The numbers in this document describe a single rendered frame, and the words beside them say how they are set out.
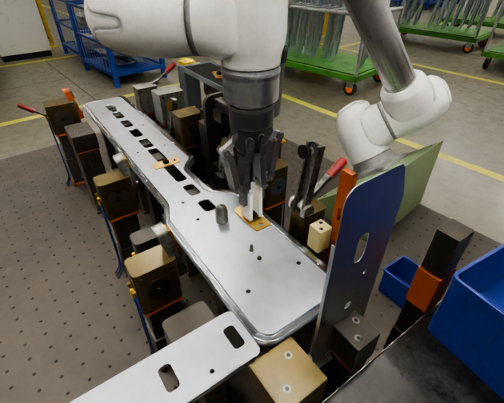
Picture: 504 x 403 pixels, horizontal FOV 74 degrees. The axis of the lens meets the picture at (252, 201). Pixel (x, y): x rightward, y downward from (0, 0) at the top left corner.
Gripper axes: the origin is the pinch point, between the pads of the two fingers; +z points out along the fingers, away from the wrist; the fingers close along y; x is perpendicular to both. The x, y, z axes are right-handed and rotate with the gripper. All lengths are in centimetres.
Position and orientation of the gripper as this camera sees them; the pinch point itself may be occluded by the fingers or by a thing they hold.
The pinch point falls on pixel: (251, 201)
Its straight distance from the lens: 66.7
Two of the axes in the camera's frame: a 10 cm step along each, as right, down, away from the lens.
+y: -8.2, 3.5, -4.6
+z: 0.1, 8.0, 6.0
